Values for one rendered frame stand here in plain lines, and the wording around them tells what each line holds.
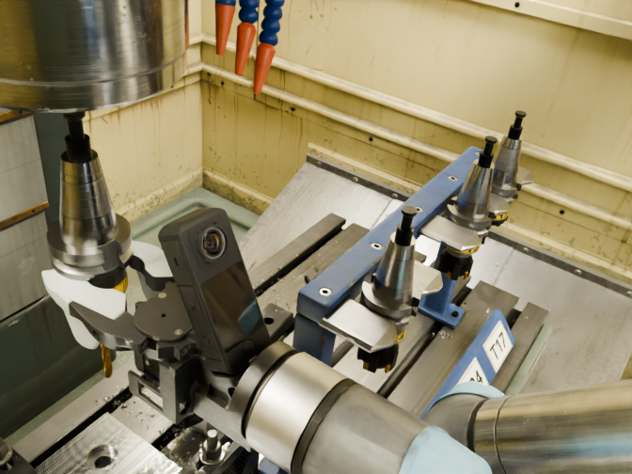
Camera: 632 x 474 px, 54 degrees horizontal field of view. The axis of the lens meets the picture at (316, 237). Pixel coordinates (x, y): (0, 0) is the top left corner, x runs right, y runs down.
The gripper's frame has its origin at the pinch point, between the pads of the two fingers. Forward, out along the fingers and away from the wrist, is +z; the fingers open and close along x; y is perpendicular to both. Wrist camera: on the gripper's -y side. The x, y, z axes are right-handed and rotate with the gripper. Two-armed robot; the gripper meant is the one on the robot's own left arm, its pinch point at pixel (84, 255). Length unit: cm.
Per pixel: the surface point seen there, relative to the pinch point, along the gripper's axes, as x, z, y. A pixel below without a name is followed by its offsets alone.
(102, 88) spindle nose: -3.0, -8.1, -17.9
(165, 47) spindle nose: 1.4, -8.8, -19.5
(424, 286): 28.2, -20.0, 9.7
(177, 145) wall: 91, 81, 53
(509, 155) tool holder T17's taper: 55, -18, 4
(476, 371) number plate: 48, -25, 37
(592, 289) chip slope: 99, -35, 46
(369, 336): 17.3, -19.2, 9.8
